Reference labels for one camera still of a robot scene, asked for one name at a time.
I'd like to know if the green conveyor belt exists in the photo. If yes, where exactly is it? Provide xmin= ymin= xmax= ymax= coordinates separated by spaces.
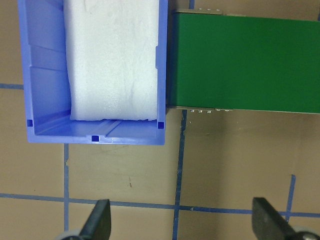
xmin=167 ymin=12 xmax=320 ymax=114

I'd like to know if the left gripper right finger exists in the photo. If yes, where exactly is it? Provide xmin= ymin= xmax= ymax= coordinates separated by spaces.
xmin=251 ymin=197 xmax=296 ymax=240

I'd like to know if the blue bin left side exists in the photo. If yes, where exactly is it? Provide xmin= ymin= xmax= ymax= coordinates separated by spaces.
xmin=18 ymin=0 xmax=168 ymax=145

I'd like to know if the white foam pad left bin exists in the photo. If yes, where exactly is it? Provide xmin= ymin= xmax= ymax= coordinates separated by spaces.
xmin=63 ymin=0 xmax=160 ymax=121

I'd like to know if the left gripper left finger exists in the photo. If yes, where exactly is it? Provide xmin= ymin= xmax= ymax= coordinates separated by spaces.
xmin=78 ymin=199 xmax=111 ymax=240

